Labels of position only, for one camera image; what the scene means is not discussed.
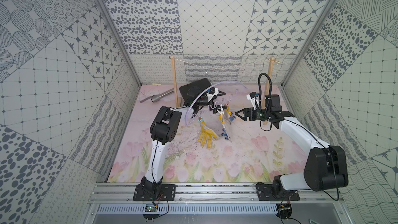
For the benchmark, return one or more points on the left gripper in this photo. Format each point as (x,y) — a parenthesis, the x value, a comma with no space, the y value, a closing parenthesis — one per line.
(213,107)

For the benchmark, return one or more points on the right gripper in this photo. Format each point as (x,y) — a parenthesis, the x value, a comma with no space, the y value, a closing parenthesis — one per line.
(246,114)

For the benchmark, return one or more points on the white clothes peg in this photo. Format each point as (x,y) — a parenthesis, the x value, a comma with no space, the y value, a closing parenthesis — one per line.
(214,109)

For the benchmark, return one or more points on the blue dotted glove with logo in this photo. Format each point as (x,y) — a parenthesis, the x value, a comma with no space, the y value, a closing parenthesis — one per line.
(224,127)

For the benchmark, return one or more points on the yellow dotted work glove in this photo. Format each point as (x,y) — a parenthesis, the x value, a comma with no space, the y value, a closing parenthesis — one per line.
(207,135)

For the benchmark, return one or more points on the purple wavy clothes hanger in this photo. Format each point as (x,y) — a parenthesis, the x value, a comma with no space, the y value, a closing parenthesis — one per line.
(202,93)

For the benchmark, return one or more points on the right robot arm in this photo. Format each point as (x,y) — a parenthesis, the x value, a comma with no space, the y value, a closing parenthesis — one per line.
(326,165)

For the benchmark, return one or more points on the black plastic case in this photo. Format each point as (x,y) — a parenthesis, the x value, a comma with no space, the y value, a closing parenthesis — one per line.
(191,91)

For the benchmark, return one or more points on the grey metal cylinder tool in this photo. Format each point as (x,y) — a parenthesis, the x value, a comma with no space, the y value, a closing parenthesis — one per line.
(158,97)

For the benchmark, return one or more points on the green circuit board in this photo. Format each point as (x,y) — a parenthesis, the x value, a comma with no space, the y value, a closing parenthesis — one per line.
(151,209)

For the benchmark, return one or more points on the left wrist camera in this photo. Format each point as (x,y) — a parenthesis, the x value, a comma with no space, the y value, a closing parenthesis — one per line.
(211,93)

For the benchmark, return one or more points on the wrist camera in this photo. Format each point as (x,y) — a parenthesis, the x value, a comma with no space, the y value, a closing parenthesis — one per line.
(211,93)
(254,99)

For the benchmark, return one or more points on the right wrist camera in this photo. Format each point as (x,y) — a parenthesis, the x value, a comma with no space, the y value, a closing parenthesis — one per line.
(254,99)

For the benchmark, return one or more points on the wooden drying rack frame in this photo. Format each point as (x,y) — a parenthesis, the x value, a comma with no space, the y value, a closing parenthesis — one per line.
(174,77)

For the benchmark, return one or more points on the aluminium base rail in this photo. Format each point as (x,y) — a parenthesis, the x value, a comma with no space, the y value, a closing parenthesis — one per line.
(112,193)

